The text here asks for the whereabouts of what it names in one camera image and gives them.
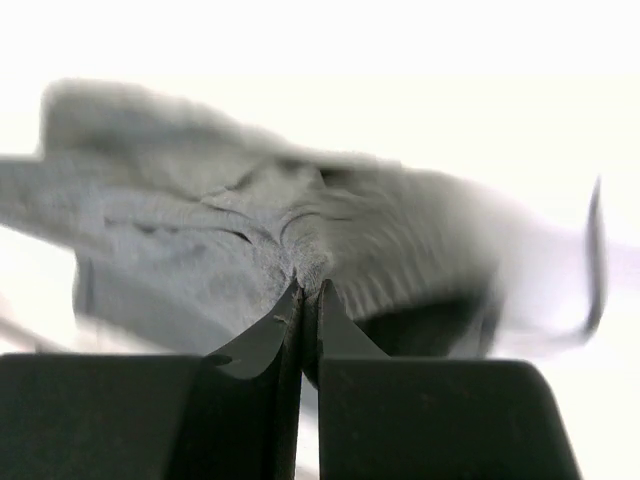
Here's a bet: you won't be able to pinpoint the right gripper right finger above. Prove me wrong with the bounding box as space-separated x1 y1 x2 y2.
318 282 580 480

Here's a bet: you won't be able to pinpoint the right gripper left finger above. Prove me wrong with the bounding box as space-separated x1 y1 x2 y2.
1 285 302 480

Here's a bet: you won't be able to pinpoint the grey shorts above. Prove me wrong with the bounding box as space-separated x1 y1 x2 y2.
0 77 609 401

